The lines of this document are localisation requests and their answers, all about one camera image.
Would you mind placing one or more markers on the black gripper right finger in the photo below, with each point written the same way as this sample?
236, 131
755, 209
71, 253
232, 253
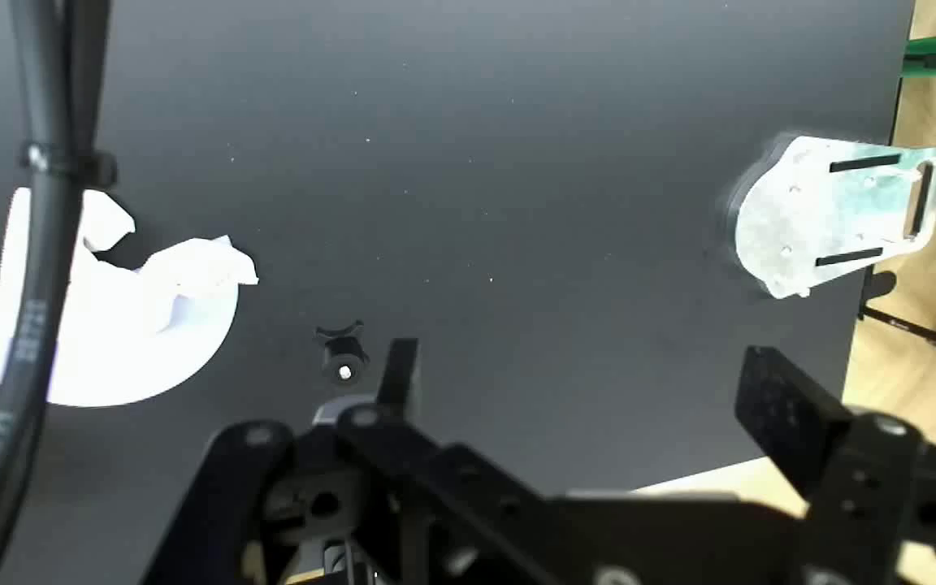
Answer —
868, 489

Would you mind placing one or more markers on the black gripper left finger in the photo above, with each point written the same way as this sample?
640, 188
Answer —
437, 476

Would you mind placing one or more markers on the white round plate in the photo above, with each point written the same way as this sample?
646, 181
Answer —
122, 369

